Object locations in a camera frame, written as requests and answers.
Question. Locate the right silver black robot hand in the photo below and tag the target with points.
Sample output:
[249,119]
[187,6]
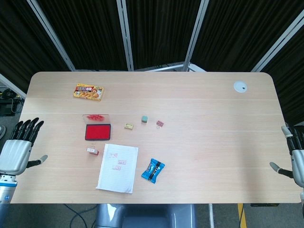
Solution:
[298,159]

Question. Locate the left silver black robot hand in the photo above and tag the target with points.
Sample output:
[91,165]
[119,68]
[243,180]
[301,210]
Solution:
[15,152]

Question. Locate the small red stamp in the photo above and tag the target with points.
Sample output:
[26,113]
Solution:
[92,150]

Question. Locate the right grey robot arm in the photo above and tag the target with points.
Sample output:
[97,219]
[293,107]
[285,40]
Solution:
[302,197]

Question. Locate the black curtain panel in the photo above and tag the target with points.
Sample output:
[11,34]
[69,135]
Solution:
[289,83]
[240,33]
[161,31]
[90,33]
[19,42]

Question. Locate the yellow floor tape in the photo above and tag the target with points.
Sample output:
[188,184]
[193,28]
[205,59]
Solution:
[242,216]

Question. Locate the red ink pad clear lid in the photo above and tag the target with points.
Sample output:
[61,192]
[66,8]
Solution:
[98,132]

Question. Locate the yellow curry food box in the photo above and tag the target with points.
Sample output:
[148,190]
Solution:
[89,92]

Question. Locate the white table leg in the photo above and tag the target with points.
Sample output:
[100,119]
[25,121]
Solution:
[211,215]

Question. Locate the white lined paper notebook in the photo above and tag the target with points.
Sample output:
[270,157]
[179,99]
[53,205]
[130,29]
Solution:
[118,175]

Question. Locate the beige eraser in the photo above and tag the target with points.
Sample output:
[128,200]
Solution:
[129,126]

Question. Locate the green cube eraser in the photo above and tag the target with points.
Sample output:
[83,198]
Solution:
[144,119]

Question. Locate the blue snack packet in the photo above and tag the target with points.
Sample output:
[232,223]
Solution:
[153,170]

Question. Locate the pink binder clip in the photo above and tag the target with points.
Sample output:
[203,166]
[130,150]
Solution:
[160,123]

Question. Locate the grey robot torso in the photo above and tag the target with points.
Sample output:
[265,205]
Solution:
[147,216]

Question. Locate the grey metal partition post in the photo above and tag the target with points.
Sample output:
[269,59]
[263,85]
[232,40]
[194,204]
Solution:
[196,35]
[12,84]
[126,35]
[278,45]
[51,35]

